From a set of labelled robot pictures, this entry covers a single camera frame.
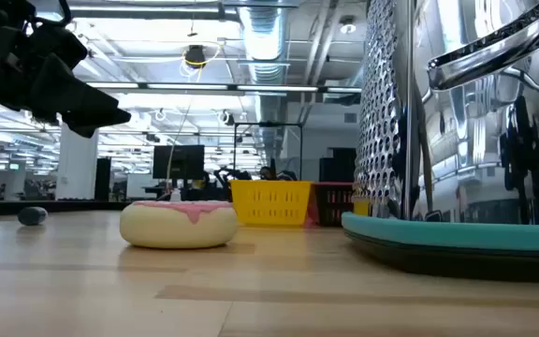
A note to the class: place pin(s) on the steel grater with teal base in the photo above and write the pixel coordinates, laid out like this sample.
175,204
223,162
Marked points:
461,140

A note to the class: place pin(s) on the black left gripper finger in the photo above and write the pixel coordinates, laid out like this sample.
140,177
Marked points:
84,131
73,100

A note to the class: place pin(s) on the silver ventilation duct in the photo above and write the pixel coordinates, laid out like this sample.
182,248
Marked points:
264,37

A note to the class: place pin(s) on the black metal rack frame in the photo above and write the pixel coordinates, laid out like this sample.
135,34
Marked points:
269,124

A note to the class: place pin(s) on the tall black cabinet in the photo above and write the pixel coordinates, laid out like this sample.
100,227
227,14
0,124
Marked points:
103,180

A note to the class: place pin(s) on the white room pillar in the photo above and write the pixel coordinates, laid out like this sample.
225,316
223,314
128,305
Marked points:
77,164

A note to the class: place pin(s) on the black plastic basket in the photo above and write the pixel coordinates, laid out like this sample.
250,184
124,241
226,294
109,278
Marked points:
335,206

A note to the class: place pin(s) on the black computer monitor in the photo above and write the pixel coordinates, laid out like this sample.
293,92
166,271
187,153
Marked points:
178,161

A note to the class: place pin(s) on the yellow plastic basket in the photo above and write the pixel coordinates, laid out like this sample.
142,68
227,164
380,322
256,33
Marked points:
269,203

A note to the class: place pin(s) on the wide dark cabinet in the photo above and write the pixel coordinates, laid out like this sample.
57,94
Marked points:
339,166

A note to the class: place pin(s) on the person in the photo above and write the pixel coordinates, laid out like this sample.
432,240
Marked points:
266,173

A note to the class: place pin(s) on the toy doughnut with pink icing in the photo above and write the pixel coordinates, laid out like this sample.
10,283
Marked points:
178,227

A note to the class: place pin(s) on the black metal table frame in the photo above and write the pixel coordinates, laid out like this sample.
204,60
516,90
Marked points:
63,205

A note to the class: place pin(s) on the round ceiling fixture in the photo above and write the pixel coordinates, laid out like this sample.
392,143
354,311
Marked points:
347,25

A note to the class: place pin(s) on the round dark grey object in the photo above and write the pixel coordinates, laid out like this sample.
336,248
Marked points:
32,215

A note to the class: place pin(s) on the long ceiling light bar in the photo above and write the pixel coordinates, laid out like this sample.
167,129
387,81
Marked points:
204,87

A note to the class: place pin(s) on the red plastic tray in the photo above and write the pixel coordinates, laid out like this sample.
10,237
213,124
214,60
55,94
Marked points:
310,210

